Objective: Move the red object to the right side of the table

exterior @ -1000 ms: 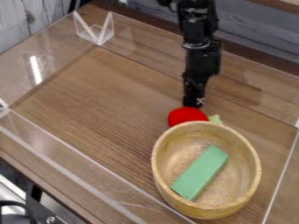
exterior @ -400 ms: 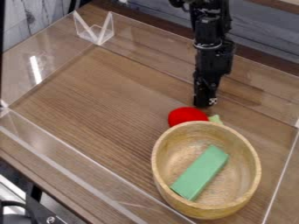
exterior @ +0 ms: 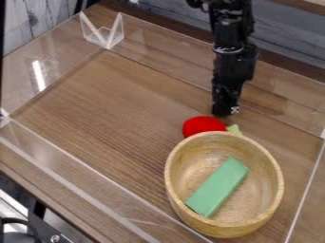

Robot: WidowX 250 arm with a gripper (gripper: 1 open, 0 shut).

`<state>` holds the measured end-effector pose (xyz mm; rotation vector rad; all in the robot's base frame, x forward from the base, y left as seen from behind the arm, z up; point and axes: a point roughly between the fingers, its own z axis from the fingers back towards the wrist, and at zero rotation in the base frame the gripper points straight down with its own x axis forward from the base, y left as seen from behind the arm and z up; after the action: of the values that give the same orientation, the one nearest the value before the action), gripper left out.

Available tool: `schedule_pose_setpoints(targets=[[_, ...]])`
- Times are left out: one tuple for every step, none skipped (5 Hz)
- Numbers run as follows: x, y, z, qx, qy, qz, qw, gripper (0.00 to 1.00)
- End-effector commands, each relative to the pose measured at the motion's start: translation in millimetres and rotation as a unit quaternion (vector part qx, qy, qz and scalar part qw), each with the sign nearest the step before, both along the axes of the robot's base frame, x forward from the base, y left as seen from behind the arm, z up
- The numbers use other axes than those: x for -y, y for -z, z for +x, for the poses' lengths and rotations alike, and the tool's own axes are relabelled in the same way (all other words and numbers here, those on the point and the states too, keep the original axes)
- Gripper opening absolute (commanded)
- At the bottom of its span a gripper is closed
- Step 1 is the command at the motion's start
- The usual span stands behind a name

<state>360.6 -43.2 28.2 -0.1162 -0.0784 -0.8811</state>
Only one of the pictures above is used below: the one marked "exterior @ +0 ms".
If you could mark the red plush strawberry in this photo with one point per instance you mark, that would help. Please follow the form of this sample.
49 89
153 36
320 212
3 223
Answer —
208 124

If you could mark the black metal table frame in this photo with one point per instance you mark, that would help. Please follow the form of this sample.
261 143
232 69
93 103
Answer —
53 229

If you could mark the wooden bowl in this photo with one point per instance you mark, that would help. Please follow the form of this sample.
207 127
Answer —
253 203

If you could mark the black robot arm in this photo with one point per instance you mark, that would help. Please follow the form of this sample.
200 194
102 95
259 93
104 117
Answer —
232 23

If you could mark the clear acrylic corner bracket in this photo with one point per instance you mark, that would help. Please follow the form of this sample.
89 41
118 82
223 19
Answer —
105 37

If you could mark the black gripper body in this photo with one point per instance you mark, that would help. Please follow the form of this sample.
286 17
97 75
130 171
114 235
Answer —
235 68

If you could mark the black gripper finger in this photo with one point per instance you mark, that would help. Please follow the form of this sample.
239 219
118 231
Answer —
225 104
217 87

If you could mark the green rectangular block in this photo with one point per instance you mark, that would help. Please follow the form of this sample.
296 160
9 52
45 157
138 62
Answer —
217 187

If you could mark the clear acrylic tray wall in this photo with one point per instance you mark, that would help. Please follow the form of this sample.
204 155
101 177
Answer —
97 116

